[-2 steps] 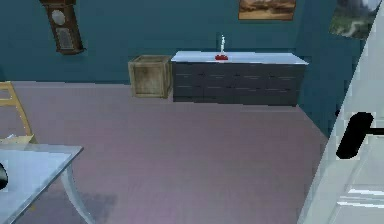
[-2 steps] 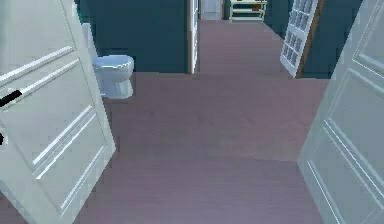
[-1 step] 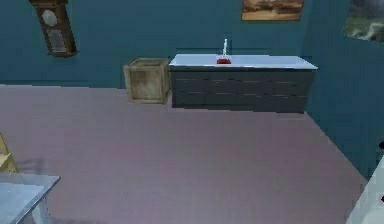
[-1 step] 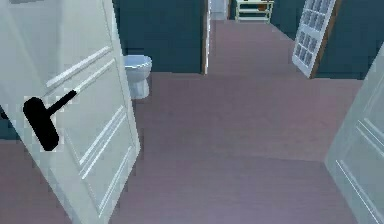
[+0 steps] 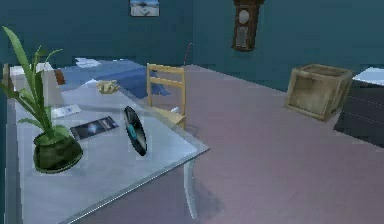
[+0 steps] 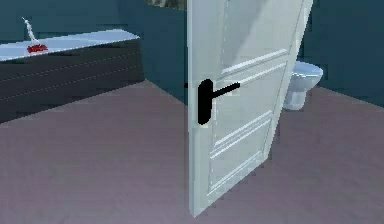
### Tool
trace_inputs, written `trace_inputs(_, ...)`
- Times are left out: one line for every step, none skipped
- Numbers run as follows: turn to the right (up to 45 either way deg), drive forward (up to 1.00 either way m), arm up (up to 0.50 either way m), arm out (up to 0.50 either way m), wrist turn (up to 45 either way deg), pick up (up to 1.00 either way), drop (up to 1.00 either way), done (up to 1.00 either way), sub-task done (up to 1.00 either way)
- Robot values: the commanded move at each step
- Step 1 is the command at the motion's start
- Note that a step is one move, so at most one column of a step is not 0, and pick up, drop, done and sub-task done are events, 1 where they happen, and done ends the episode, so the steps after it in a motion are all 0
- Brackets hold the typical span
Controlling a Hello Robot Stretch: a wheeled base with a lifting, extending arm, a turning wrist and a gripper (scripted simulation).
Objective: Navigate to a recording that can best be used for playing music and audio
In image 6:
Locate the white panelled room door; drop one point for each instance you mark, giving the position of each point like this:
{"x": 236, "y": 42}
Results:
{"x": 246, "y": 110}

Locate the dark cabinet with pale top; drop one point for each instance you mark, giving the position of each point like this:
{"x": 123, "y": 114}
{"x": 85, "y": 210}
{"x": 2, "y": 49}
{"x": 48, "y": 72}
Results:
{"x": 66, "y": 76}

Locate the red and white brush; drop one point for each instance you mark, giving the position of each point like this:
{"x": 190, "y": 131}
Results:
{"x": 36, "y": 47}

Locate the framed wall picture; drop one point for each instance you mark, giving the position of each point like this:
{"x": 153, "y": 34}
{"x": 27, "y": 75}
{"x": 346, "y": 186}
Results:
{"x": 168, "y": 3}

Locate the white toilet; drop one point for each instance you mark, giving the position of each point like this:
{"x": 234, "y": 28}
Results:
{"x": 303, "y": 80}

